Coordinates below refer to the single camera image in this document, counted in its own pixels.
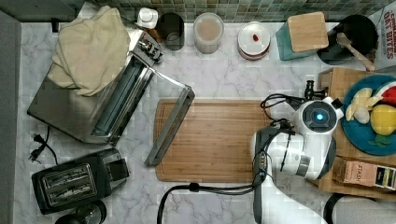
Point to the garlic bulb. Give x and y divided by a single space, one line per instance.
362 115

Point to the pink ceramic lidded bowl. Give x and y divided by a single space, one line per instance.
253 41

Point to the teal plate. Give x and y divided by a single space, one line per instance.
362 136

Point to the peeled banana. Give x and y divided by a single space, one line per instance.
363 98

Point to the teal canister with wooden lid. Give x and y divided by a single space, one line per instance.
301 36

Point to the stash tea bag packet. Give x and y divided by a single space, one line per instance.
369 175

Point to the oat bites cereal box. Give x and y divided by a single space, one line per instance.
385 55

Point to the watermelon slice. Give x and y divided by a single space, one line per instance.
387 92

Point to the yellow lemon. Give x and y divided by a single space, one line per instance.
383 118

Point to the wooden tea bag box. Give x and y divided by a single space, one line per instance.
338 169

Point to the bamboo drawer cabinet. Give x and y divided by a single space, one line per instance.
339 81

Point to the stainless steel toaster oven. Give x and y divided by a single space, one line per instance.
141 108

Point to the clear cereal jar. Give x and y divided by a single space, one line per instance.
207 31

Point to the black pot lid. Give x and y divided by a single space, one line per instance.
91 213

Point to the black utensil holder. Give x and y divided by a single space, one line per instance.
359 29

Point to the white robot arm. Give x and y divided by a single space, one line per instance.
306 149

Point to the black two-slot toaster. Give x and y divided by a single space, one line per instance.
84 180

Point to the wooden spoon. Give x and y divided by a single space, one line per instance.
343 41

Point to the bamboo cutting board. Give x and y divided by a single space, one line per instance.
212 143

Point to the white bottle cap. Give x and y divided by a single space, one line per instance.
147 18

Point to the dark glass jar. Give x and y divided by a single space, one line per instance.
170 27

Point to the beige folded towel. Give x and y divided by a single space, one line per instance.
90 53

